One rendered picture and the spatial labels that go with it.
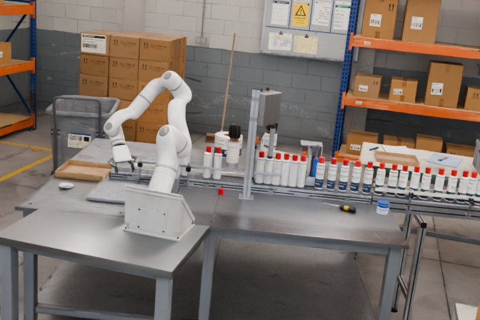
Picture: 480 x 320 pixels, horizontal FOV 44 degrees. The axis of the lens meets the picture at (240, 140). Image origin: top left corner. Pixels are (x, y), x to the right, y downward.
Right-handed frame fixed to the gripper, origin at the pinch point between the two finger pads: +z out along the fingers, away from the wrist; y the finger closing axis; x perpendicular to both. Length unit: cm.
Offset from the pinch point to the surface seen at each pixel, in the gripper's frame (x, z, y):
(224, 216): 13, 42, -45
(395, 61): -212, -194, -427
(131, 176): -32.3, -9.6, -10.8
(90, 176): -34.0, -14.4, 13.5
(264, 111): 35, -9, -79
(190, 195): -12.1, 16.8, -38.0
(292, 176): 1, 21, -101
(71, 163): -58, -36, 19
